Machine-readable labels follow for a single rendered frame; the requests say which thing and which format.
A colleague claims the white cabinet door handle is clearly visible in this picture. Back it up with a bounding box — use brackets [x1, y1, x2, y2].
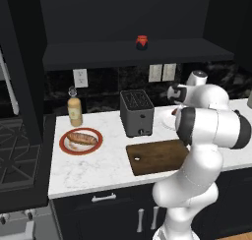
[0, 49, 20, 116]

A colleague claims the red rimmed white plate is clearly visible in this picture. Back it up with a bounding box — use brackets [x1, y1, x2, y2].
[58, 127, 104, 156]

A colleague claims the red lidded jam jar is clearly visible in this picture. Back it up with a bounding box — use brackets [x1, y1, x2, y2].
[135, 34, 150, 51]

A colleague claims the dark cupboard door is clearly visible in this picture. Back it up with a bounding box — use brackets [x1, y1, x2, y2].
[146, 167, 252, 240]
[53, 199, 148, 240]

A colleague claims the dark cabinet shelf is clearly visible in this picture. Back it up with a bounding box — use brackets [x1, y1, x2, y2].
[42, 37, 235, 72]

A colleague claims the dark drawer front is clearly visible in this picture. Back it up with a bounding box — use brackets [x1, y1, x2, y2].
[51, 182, 160, 215]

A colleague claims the dark wooden cutting board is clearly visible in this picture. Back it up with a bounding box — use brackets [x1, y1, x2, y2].
[125, 139, 191, 177]

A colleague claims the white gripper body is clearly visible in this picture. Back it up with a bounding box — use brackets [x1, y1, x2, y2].
[166, 84, 182, 104]

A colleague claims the beige bottle with grey stopper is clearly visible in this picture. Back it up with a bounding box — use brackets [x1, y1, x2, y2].
[67, 86, 84, 128]

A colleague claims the dark cabinet door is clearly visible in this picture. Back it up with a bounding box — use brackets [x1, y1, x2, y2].
[202, 0, 252, 73]
[5, 0, 47, 148]

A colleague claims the white wall outlet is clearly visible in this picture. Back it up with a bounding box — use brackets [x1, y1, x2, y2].
[72, 68, 90, 89]
[148, 64, 163, 84]
[161, 63, 178, 83]

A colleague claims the white drawer handle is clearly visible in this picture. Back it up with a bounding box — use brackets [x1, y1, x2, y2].
[91, 193, 117, 204]

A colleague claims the white cupboard door handle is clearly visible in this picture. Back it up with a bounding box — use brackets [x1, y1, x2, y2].
[150, 206, 160, 231]
[136, 208, 146, 234]

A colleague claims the grey toaster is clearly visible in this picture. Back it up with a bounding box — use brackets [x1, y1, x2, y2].
[118, 89, 156, 139]

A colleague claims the black stove with hob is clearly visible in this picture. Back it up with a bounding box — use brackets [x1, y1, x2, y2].
[0, 114, 57, 240]

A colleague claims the brown croissant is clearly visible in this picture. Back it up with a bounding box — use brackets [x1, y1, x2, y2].
[66, 131, 99, 147]

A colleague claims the plain white plate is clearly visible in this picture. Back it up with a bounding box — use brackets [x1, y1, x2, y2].
[159, 111, 180, 132]

